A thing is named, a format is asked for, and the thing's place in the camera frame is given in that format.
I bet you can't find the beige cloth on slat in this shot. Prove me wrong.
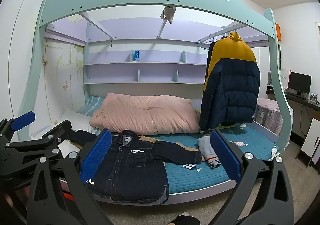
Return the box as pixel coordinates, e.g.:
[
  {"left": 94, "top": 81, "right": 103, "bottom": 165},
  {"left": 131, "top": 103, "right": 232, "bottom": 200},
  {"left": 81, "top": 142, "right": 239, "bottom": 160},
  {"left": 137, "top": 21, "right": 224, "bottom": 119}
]
[{"left": 160, "top": 6, "right": 177, "bottom": 24}]

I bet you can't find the yellow and navy puffer jacket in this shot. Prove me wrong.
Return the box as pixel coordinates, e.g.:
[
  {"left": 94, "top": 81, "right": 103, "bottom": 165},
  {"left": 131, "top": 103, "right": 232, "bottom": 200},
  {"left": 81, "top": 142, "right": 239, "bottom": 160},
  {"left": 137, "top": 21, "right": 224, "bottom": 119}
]
[{"left": 199, "top": 31, "right": 260, "bottom": 132}]

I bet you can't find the pink patterned cover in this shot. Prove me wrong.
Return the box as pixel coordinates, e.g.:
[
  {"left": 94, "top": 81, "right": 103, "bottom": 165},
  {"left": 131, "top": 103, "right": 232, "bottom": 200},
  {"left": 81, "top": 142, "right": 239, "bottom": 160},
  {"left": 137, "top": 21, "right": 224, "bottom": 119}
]
[{"left": 255, "top": 98, "right": 294, "bottom": 140}]

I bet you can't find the tan garment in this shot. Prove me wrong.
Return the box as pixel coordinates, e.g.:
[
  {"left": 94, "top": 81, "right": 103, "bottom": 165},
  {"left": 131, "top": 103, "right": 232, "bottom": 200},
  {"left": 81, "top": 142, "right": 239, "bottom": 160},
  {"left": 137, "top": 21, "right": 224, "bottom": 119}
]
[{"left": 139, "top": 135, "right": 200, "bottom": 156}]

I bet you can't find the grey folded garment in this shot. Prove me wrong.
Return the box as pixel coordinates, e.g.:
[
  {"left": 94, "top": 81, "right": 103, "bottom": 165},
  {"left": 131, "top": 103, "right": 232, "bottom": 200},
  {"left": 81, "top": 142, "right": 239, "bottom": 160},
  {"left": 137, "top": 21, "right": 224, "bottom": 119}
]
[{"left": 197, "top": 136, "right": 223, "bottom": 169}]

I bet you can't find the white pillow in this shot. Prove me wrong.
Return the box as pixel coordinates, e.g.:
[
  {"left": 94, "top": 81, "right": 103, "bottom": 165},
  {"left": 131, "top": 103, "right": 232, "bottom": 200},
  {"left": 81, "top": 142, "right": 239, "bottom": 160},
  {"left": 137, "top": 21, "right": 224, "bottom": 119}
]
[{"left": 30, "top": 107, "right": 100, "bottom": 140}]

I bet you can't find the white paper bag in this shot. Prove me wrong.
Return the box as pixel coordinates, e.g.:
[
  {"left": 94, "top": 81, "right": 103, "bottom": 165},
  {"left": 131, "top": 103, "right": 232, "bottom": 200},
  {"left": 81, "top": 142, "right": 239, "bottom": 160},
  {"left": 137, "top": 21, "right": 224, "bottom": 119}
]
[{"left": 280, "top": 67, "right": 292, "bottom": 90}]

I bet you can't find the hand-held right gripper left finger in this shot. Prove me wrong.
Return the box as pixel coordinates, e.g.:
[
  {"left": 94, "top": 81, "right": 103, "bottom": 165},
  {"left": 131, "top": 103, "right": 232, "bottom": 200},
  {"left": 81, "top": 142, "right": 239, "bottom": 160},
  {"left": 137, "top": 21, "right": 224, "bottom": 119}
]
[{"left": 26, "top": 129, "right": 113, "bottom": 225}]

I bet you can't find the dark wooden desk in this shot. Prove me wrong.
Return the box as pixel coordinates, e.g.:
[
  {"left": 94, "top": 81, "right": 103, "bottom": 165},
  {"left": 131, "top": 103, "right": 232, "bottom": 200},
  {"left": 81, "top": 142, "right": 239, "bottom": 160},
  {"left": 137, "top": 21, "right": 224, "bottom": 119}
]
[{"left": 266, "top": 88, "right": 320, "bottom": 138}]

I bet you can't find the metal clothes hanger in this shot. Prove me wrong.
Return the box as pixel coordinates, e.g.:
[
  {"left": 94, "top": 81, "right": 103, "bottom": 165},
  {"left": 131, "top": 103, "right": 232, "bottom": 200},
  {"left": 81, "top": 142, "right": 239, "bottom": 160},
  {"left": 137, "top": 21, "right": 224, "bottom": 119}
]
[{"left": 195, "top": 41, "right": 212, "bottom": 51}]

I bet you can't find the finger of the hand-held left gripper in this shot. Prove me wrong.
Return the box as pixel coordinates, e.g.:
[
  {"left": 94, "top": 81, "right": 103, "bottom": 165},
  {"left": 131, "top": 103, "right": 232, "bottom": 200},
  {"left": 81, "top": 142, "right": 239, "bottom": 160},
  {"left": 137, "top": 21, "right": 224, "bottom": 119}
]
[
  {"left": 4, "top": 119, "right": 73, "bottom": 161},
  {"left": 0, "top": 111, "right": 36, "bottom": 140}
]

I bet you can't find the lilac wall shelf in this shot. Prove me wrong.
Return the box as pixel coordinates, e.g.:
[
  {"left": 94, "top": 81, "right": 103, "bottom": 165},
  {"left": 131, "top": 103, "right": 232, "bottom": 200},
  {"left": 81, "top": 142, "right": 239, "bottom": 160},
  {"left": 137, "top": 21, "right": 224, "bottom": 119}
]
[{"left": 84, "top": 50, "right": 208, "bottom": 84}]

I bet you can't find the pink quilt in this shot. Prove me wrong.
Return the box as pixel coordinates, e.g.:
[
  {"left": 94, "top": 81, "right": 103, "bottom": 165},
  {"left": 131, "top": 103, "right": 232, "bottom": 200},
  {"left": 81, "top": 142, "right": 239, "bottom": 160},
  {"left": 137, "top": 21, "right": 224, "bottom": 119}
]
[{"left": 89, "top": 93, "right": 200, "bottom": 135}]

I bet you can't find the black computer monitor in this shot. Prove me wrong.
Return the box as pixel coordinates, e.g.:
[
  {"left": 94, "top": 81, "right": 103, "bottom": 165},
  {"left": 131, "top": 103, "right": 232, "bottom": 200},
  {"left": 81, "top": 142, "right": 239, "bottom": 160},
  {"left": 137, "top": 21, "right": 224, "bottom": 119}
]
[{"left": 287, "top": 72, "right": 312, "bottom": 97}]

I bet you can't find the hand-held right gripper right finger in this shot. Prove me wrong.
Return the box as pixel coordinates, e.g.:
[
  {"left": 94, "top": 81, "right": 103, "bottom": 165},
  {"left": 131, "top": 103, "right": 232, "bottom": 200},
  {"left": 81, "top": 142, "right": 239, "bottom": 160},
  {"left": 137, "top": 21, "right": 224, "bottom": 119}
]
[{"left": 209, "top": 129, "right": 294, "bottom": 225}]

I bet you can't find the blue striped pillow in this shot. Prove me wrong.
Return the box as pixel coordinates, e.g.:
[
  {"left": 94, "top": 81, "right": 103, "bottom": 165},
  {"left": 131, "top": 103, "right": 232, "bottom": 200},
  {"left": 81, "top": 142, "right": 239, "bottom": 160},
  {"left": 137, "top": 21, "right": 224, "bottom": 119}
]
[{"left": 77, "top": 95, "right": 105, "bottom": 117}]

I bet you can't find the dark denim jacket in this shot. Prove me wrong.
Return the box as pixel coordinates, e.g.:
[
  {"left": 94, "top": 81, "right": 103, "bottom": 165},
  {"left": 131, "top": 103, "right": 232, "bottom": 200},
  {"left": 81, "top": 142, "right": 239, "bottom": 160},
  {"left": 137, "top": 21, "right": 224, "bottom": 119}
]
[{"left": 67, "top": 129, "right": 203, "bottom": 207}]

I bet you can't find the person's black shoe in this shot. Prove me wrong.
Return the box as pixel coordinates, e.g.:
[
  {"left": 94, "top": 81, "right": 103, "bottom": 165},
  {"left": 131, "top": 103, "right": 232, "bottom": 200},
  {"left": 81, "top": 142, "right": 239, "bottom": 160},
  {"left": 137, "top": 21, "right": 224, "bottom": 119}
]
[{"left": 169, "top": 212, "right": 201, "bottom": 225}]

